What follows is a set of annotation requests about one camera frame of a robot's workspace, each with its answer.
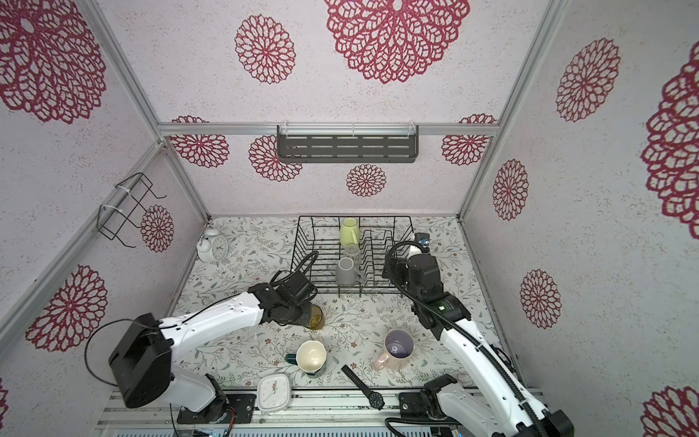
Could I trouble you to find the amber glass cup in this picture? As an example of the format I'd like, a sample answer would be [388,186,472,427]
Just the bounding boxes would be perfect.
[306,304,325,331]

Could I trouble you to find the clear glass cup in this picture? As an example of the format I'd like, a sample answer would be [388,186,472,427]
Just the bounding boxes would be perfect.
[343,243,362,263]

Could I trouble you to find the grey cream mug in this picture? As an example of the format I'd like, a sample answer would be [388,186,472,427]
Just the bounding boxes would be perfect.
[335,257,362,287]

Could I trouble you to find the light green mug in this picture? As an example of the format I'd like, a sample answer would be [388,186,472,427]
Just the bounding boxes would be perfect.
[340,218,360,247]

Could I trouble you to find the black wire dish rack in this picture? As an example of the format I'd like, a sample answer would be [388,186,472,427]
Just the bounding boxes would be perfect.
[291,215,415,295]

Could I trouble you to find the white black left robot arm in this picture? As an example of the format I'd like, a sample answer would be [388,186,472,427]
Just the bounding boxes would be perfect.
[108,251,319,424]

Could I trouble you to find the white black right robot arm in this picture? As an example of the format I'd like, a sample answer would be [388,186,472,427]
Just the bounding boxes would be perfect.
[384,240,574,436]

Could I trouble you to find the dark green cream mug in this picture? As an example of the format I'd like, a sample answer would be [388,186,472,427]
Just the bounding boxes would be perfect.
[285,340,328,375]

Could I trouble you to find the pink lilac mug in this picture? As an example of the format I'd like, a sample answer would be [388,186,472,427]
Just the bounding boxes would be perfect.
[373,329,415,371]

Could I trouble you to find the white square clock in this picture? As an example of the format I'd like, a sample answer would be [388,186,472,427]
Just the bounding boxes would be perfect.
[257,373,292,413]

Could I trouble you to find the white twin-bell alarm clock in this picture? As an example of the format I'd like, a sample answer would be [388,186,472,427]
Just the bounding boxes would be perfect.
[196,226,229,263]

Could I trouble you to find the black wristwatch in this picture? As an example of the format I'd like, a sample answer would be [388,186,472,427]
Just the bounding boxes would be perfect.
[341,365,385,411]

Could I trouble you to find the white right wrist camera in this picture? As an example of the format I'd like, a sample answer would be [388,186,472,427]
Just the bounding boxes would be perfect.
[408,232,431,258]

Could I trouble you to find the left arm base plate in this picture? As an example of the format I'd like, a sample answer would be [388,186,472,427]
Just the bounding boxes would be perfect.
[176,393,257,425]

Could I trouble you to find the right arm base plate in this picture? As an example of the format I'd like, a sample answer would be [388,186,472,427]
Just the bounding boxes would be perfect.
[399,390,445,422]

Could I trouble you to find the grey wall shelf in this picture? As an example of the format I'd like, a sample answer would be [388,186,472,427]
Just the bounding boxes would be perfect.
[276,125,420,164]

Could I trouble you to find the black wire wall holder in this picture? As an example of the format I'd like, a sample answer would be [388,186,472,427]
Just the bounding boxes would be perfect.
[96,172,167,249]

